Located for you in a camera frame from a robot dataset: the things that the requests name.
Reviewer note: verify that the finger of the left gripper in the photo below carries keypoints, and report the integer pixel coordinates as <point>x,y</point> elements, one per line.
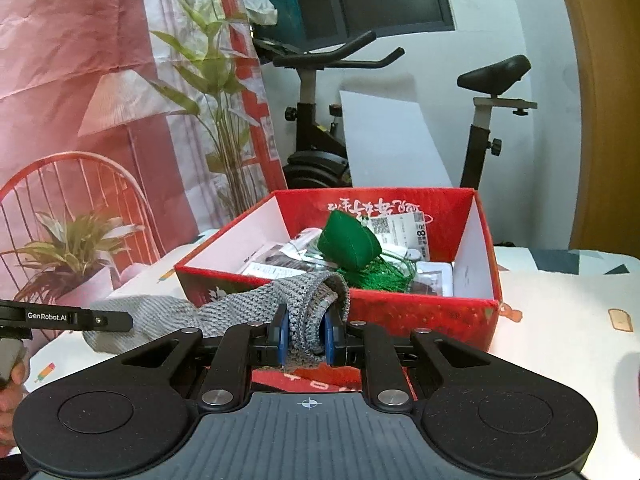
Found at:
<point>103,321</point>

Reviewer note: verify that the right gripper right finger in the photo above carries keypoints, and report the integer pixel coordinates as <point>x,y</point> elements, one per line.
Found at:
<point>332,334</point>

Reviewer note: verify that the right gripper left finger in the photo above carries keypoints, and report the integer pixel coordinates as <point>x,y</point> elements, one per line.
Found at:
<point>278,335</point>

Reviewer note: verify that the grey knitted cloth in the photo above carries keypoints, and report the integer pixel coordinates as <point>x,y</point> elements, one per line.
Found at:
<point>307,297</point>

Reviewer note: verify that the person's left hand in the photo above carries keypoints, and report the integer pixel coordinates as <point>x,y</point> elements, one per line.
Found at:
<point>10,399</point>

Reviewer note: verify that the black white packaged item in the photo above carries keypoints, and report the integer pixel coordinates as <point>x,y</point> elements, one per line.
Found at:
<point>300,255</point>

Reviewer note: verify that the green tassel ornament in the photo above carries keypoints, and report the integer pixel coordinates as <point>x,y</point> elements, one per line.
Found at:
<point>359,256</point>

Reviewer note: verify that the red strawberry cardboard box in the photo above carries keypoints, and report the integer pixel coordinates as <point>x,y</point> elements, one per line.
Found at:
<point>452,224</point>

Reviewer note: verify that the black exercise bike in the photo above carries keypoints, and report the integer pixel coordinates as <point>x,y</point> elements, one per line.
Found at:
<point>320,158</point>

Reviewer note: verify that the white foam board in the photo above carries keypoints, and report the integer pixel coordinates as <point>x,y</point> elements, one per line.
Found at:
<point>389,145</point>

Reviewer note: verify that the red patterned backdrop cloth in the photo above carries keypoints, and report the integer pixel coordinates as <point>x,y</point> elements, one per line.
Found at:
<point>150,111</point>

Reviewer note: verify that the wooden door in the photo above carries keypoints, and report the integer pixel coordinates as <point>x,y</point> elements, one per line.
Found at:
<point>606,38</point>

